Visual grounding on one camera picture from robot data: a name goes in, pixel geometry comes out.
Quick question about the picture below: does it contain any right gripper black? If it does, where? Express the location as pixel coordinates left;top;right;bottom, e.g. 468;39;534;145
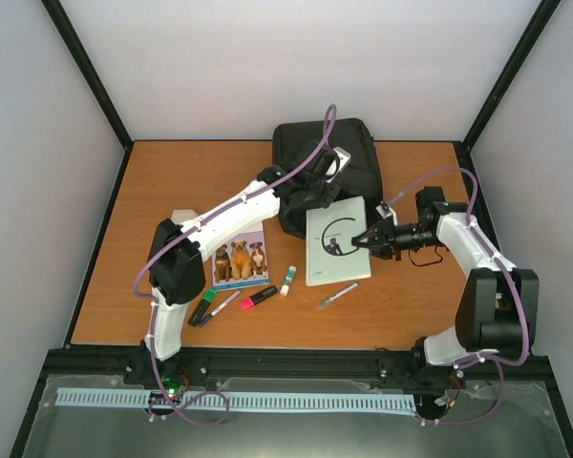
352;215;442;261

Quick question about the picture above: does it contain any grey book letter G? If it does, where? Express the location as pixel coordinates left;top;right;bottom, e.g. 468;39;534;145
306;197;371;286

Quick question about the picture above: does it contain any black student backpack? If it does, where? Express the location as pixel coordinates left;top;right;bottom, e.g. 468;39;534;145
260;118;383;239

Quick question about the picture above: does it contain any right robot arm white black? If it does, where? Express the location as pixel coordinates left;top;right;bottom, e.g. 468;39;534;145
351;186;540;381

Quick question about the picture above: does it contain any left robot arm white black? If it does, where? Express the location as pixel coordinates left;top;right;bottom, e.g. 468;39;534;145
141;159;347;385

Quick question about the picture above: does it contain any silver white pen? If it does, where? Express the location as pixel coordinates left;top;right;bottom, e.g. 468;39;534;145
316;282;359;310

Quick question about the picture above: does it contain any white glue stick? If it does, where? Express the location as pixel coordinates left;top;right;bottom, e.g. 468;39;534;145
280;265;297;297

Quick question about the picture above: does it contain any dog picture book purple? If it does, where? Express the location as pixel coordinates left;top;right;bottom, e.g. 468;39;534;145
211;222;269;291

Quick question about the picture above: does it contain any pink black highlighter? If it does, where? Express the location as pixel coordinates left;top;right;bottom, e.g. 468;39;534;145
240;285;278;311

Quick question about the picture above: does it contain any beige fabric pencil case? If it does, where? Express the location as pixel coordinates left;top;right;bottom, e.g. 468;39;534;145
171;209;198;224

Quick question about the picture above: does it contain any green black highlighter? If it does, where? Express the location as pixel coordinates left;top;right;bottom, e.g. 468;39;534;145
187;288;217;326

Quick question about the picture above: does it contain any blue white marker pen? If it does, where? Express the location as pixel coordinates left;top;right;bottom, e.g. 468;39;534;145
198;289;242;326

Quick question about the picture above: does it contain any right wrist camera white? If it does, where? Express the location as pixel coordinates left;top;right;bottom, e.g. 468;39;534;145
376;203;395;219

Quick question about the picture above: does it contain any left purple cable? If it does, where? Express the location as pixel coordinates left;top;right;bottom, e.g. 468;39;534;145
132;103;338;428

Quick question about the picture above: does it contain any purple cable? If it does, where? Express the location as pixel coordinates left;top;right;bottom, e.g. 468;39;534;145
132;103;338;428
386;166;531;427

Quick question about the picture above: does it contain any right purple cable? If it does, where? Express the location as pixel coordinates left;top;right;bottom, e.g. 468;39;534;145
386;166;531;427

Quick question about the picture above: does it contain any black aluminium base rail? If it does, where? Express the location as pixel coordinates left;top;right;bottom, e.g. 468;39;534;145
42;346;555;397

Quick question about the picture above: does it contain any left black frame post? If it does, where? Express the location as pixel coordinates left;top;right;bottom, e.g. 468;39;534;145
41;0;134;153

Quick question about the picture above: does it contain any black frame post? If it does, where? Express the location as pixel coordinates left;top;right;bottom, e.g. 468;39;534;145
460;0;562;150
41;0;134;153

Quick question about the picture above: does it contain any right black frame post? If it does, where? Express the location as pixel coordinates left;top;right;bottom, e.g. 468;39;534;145
460;0;562;150

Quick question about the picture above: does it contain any light blue cable duct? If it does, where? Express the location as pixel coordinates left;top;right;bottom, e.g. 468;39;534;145
54;387;416;415

